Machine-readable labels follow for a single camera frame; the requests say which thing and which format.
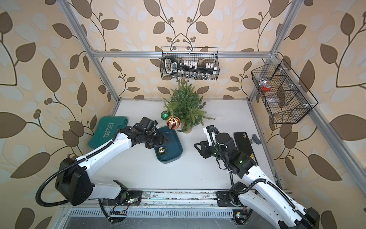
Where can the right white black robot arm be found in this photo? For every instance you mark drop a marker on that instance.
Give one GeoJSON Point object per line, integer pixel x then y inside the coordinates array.
{"type": "Point", "coordinates": [250, 186]}

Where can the back black wire basket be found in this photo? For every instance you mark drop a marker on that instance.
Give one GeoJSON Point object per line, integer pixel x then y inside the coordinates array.
{"type": "Point", "coordinates": [189, 52]}

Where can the green plastic tool case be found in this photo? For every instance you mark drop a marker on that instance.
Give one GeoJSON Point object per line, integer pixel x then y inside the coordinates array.
{"type": "Point", "coordinates": [106, 129]}

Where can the red gold striped ornament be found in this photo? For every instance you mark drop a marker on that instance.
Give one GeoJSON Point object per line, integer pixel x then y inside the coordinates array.
{"type": "Point", "coordinates": [173, 122]}

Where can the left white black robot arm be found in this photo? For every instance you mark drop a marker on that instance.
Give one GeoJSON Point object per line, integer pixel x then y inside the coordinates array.
{"type": "Point", "coordinates": [74, 177]}

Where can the small green christmas tree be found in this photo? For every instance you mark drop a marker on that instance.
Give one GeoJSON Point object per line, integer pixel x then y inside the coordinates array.
{"type": "Point", "coordinates": [187, 105]}

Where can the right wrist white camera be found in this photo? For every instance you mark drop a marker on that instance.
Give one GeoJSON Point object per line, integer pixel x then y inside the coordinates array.
{"type": "Point", "coordinates": [210, 133]}

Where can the small grey clip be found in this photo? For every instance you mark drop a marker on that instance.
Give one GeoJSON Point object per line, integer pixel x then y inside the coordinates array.
{"type": "Point", "coordinates": [255, 140]}

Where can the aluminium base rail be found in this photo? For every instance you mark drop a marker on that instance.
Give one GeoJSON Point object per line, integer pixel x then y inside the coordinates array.
{"type": "Point", "coordinates": [187, 204]}

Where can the red object in basket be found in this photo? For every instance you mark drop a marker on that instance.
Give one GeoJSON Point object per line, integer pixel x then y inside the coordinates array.
{"type": "Point", "coordinates": [265, 86]}

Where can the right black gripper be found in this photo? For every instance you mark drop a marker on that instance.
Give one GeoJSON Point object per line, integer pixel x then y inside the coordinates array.
{"type": "Point", "coordinates": [205, 150]}

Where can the green glitter ball ornament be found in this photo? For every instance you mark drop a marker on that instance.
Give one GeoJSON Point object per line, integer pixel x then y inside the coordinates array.
{"type": "Point", "coordinates": [165, 115]}

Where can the black flat device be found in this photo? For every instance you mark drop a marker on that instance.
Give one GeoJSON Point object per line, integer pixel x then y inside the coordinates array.
{"type": "Point", "coordinates": [244, 148]}

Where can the teal plastic tray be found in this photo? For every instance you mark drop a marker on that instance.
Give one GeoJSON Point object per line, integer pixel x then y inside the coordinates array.
{"type": "Point", "coordinates": [173, 146]}

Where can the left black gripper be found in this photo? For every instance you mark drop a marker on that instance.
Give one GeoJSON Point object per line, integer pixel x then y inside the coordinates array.
{"type": "Point", "coordinates": [160, 140]}

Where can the wooden tree base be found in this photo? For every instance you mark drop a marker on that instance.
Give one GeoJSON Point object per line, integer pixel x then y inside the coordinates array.
{"type": "Point", "coordinates": [185, 129]}

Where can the side black wire basket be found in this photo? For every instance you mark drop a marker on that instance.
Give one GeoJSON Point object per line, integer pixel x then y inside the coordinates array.
{"type": "Point", "coordinates": [290, 99]}

